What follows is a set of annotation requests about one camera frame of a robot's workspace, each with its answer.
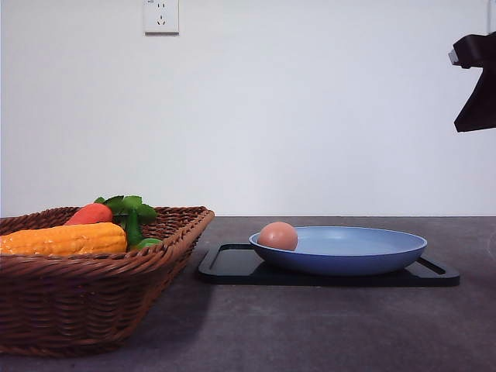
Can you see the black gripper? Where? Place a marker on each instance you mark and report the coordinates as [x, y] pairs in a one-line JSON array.
[[471, 51]]

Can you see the blue plate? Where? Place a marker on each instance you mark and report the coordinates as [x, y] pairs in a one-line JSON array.
[[343, 251]]

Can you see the brown egg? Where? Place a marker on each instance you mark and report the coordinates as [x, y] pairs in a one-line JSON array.
[[278, 235]]

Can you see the brown wicker basket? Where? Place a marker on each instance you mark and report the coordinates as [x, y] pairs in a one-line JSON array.
[[76, 304]]

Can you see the black serving tray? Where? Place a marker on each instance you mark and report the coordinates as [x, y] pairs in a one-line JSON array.
[[240, 265]]

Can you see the green toy pepper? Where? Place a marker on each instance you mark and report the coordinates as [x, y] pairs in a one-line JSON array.
[[145, 242]]

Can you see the green toy leafy vegetable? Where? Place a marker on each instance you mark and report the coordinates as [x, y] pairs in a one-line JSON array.
[[132, 213]]

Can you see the orange toy carrot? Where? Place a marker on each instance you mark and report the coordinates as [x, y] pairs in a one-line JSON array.
[[91, 213]]

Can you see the yellow toy corn cob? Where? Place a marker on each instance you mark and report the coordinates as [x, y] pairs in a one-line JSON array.
[[66, 240]]

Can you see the white wall socket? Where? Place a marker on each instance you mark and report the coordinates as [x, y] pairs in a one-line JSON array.
[[161, 17]]

